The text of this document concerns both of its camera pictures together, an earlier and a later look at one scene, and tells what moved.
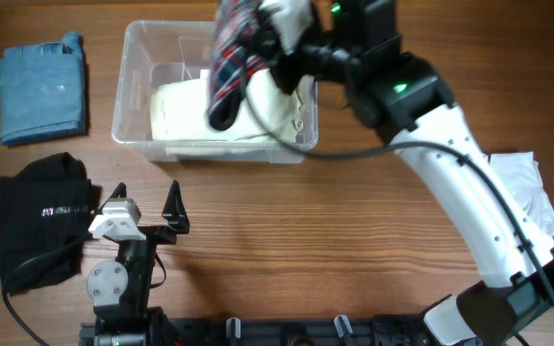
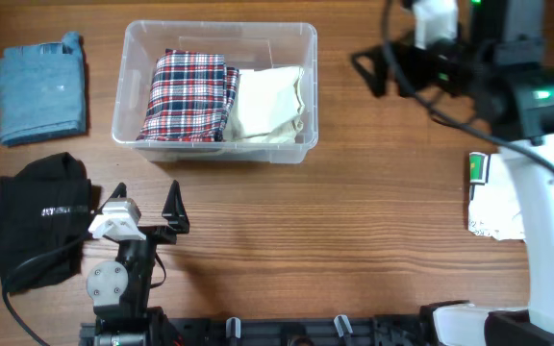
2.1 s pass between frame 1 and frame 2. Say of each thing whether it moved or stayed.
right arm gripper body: moved
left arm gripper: stayed
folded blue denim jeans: stayed
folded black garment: stayed
